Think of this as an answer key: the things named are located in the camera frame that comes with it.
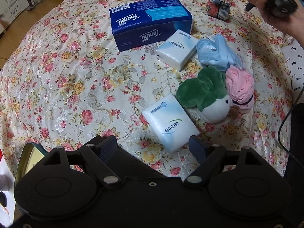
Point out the person's right hand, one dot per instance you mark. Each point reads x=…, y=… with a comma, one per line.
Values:
x=292, y=26

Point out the white printed cloth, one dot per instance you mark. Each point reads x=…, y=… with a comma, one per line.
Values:
x=295, y=68

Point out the green and white plush vegetable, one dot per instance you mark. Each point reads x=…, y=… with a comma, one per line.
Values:
x=204, y=92

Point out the floral tablecloth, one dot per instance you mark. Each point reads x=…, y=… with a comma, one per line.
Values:
x=71, y=80

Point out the green-rimmed metal tray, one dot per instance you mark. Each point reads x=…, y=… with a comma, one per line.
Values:
x=26, y=156

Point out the cardboard box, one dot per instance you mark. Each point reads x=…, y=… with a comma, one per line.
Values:
x=11, y=2

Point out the white tissue pack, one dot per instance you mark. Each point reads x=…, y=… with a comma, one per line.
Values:
x=175, y=49
x=171, y=123

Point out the blue face mask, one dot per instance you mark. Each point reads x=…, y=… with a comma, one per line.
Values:
x=218, y=54

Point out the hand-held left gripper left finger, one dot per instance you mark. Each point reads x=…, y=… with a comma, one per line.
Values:
x=106, y=150

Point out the pink plush toy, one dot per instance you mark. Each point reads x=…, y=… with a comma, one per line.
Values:
x=239, y=87

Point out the dark patterned pouch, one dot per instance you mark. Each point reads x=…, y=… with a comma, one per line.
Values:
x=219, y=9

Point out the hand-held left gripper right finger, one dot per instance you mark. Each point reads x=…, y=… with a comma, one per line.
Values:
x=198, y=152

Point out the blue tissue box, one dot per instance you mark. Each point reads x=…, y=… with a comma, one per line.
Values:
x=147, y=21

